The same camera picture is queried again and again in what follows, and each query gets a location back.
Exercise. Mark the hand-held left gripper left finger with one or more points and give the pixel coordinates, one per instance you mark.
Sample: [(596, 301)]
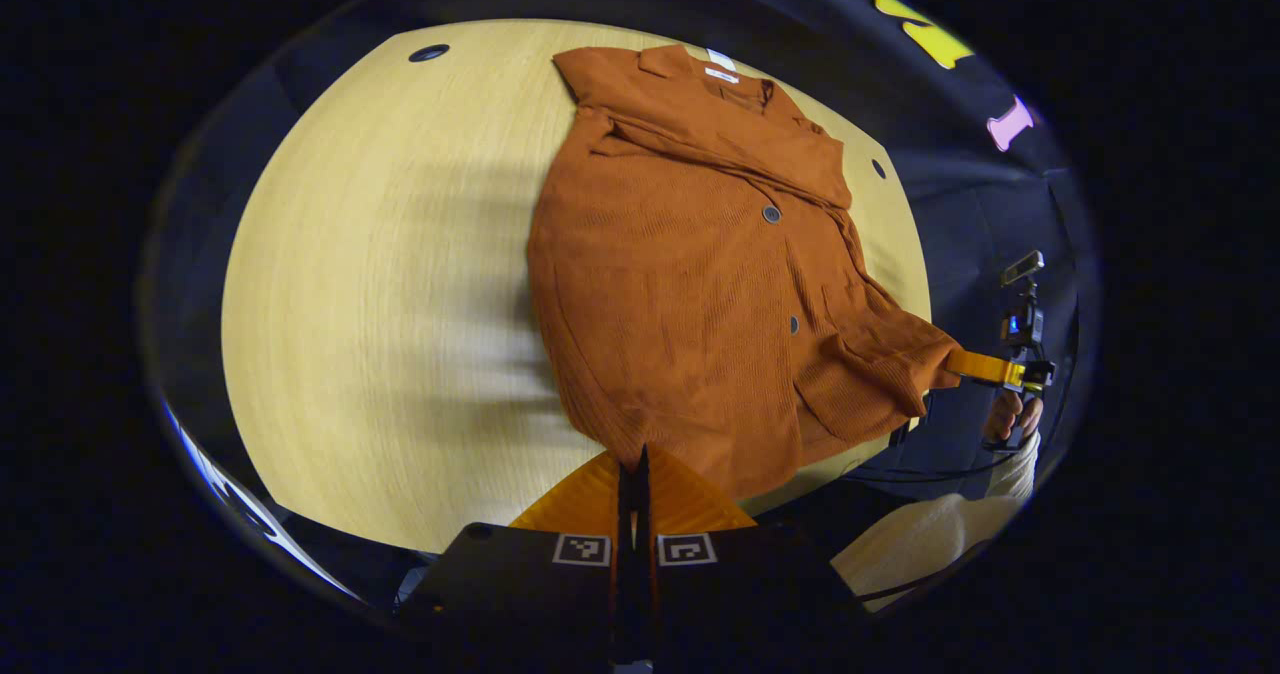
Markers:
[(520, 594)]

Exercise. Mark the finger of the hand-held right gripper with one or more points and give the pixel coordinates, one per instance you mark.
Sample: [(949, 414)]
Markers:
[(985, 366)]

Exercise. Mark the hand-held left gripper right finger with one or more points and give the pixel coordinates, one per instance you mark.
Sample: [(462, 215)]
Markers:
[(760, 584)]

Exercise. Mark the orange knitted cardigan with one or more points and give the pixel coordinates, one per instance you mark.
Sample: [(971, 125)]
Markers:
[(690, 284)]

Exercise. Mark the black backdrop cloth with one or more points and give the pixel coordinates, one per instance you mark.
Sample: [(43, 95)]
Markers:
[(980, 214)]

